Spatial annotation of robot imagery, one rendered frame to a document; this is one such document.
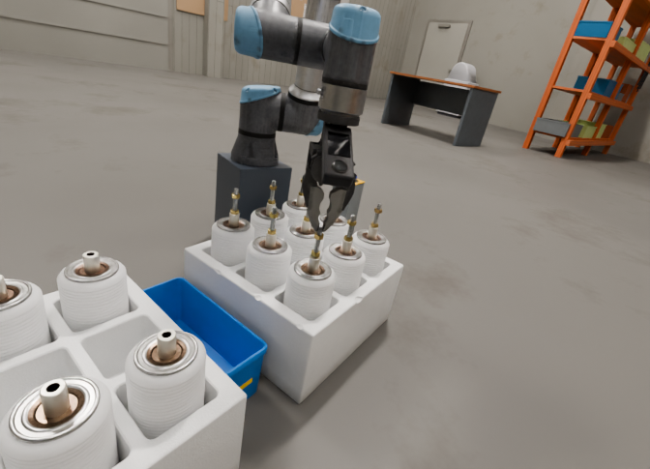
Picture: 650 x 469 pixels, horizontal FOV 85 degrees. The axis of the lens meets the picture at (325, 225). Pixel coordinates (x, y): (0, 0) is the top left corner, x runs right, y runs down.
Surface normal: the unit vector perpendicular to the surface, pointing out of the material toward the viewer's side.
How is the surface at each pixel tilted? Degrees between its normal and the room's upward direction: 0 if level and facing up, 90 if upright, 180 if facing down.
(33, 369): 90
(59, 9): 90
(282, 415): 0
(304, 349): 90
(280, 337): 90
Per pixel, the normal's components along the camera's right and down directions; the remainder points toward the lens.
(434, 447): 0.17, -0.90
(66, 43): 0.59, 0.43
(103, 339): 0.76, 0.38
